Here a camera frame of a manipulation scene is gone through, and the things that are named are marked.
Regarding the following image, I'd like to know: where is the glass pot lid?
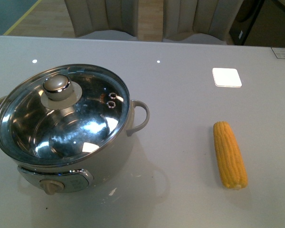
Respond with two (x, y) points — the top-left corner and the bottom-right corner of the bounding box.
(0, 64), (130, 166)

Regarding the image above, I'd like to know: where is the right beige upholstered chair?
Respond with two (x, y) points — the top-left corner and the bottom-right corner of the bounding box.
(162, 0), (243, 45)

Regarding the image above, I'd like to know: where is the white electric cooking pot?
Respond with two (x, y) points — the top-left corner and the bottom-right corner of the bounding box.
(0, 63), (151, 196)

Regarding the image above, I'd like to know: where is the yellow corn cob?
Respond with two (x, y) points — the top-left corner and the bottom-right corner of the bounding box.
(213, 121), (248, 190)

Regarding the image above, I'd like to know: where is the table corner label sticker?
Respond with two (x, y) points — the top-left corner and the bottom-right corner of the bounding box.
(271, 47), (285, 59)

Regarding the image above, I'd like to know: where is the beige upholstered chair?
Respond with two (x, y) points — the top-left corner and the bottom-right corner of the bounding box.
(65, 0), (138, 41)
(162, 0), (243, 45)

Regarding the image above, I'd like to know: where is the left beige upholstered chair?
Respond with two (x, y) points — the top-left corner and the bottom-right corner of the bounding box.
(65, 0), (138, 41)

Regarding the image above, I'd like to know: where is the black cabinet appliance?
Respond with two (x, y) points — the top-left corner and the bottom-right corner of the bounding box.
(229, 0), (270, 47)

